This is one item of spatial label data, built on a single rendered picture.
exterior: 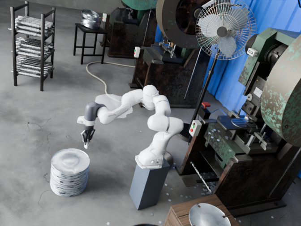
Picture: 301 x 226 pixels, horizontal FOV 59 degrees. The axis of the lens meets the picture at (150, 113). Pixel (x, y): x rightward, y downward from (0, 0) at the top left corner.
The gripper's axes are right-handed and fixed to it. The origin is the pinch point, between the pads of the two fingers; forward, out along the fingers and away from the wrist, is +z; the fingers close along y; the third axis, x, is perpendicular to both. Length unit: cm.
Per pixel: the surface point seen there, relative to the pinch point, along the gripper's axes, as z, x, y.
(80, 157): 11.3, -0.6, -4.9
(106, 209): 37, -39, -4
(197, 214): 2, -97, 22
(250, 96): -64, -78, 89
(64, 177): 15.1, -8.9, -24.4
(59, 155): 11.3, 9.7, -17.1
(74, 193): 33.2, -13.4, -17.3
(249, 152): -31, -99, 73
